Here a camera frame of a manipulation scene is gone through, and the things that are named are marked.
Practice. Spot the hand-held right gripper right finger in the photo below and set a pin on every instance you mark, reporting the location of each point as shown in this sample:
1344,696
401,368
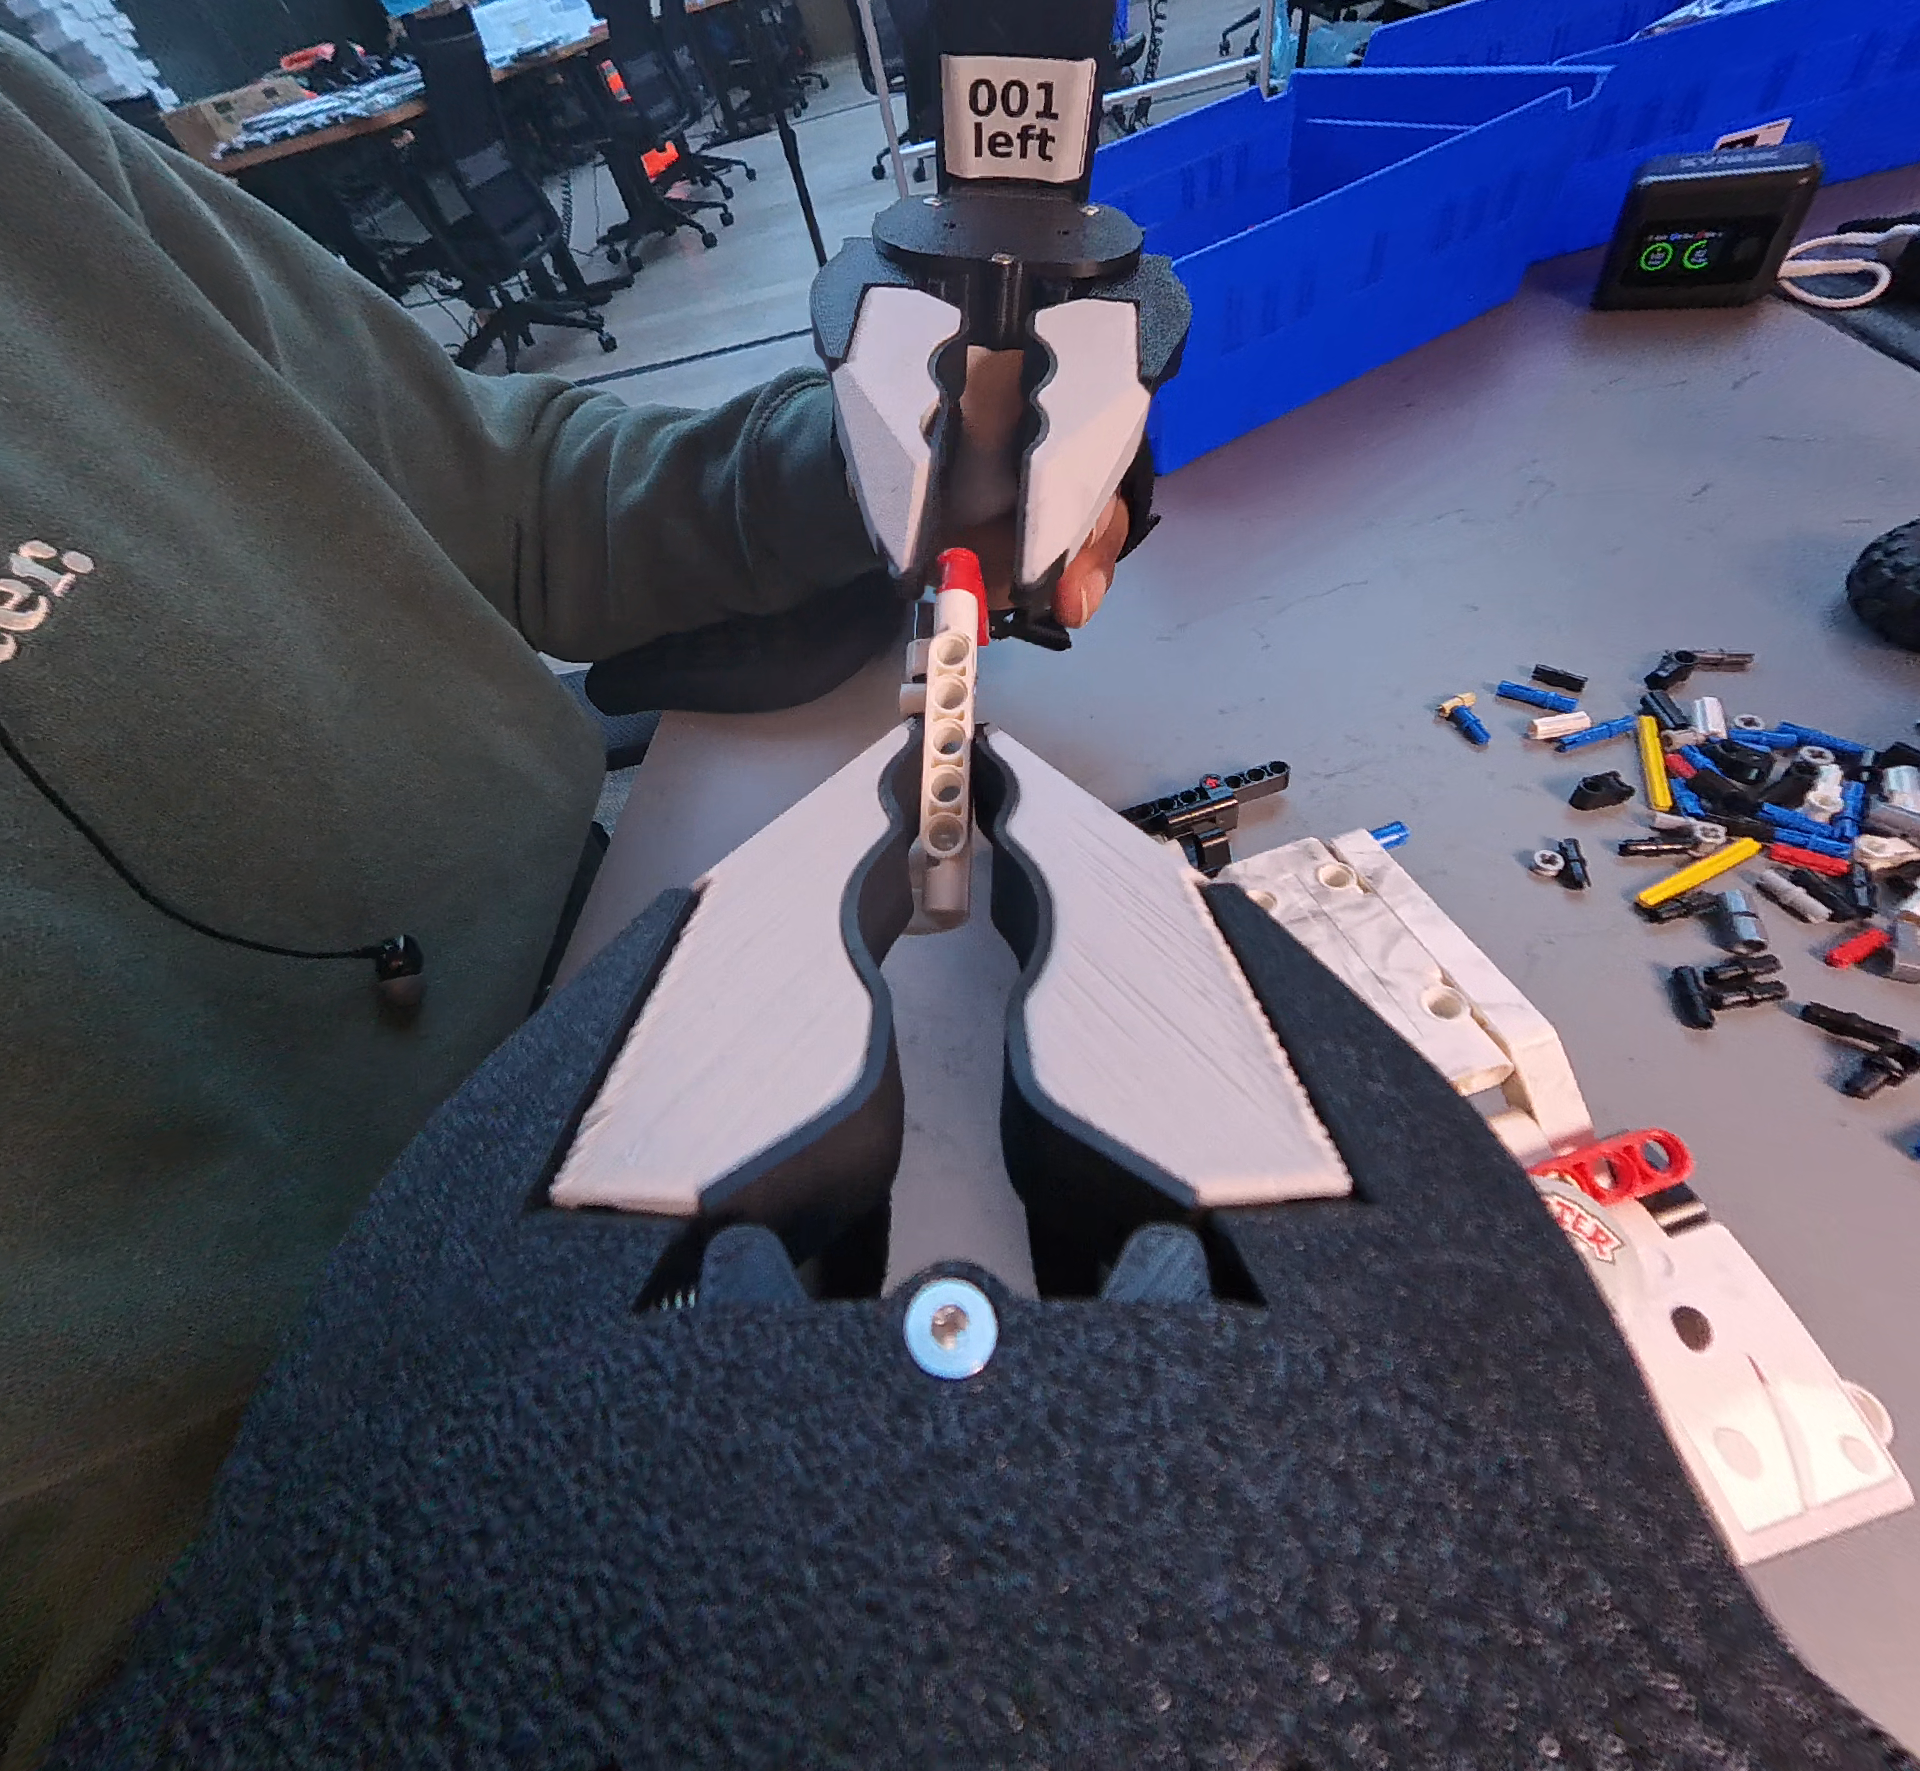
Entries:
1170,1036

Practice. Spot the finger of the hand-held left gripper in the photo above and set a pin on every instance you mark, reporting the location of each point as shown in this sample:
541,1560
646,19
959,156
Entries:
885,406
1096,406

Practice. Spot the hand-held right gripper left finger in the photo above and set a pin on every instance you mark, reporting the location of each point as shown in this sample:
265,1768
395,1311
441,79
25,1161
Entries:
720,1036

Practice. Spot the red connector brick piece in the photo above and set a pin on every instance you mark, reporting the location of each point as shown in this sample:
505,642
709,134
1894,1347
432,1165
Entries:
958,586

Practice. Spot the blue plastic bin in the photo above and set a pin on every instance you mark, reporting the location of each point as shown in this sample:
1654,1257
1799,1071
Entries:
1724,75
1320,241

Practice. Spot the white straight brick beam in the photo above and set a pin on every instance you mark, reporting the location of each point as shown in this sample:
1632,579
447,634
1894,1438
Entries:
945,782

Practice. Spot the white toy truck model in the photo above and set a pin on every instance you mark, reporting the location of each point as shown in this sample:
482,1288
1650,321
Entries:
1695,1351

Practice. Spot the person's left forearm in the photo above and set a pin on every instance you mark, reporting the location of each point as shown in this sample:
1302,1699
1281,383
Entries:
675,511

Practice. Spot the grey desk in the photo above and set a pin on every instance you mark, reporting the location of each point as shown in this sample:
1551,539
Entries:
1425,572

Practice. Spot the person's left hand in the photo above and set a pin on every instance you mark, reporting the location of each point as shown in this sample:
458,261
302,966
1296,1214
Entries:
1092,572

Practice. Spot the wooden background table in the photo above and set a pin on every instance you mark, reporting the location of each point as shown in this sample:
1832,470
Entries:
345,121

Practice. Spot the pile of small brick parts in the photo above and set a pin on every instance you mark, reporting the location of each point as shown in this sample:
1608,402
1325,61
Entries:
1724,782

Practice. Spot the black timer with green display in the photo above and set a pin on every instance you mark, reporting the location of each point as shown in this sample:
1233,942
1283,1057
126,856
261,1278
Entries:
1702,234

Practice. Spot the black rubber toy tyre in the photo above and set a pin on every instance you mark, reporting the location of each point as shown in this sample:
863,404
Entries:
1887,594

